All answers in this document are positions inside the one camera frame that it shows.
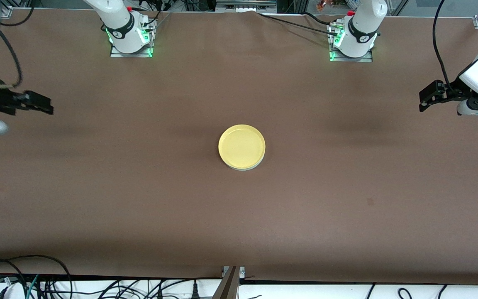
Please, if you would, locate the silver power strip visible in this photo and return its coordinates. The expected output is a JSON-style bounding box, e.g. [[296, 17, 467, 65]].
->
[[216, 0, 277, 13]]

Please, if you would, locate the brown table cover sheet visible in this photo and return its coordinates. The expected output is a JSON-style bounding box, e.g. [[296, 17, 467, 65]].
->
[[0, 8, 478, 287]]

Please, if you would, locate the yellow round plate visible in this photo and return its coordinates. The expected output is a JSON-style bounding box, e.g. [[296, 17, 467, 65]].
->
[[218, 124, 266, 169]]

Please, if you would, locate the orange toy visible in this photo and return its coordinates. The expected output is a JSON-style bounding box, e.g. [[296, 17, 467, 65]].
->
[[316, 0, 347, 11]]

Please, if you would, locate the grey cable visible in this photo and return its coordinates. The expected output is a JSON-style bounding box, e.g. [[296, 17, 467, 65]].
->
[[148, 12, 172, 32]]

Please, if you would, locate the teal cable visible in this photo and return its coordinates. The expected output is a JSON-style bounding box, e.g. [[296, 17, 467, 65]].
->
[[27, 274, 39, 299]]

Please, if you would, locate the pale green round plate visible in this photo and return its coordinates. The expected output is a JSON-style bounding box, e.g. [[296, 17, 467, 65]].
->
[[222, 154, 266, 172]]

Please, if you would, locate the white shelf board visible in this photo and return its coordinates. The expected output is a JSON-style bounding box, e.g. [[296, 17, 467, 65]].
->
[[0, 276, 478, 299]]

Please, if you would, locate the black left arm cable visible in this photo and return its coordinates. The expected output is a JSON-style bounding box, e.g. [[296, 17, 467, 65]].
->
[[432, 0, 472, 100]]

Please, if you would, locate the aluminium frame profile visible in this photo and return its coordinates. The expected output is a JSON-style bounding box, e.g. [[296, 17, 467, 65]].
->
[[212, 266, 240, 299]]

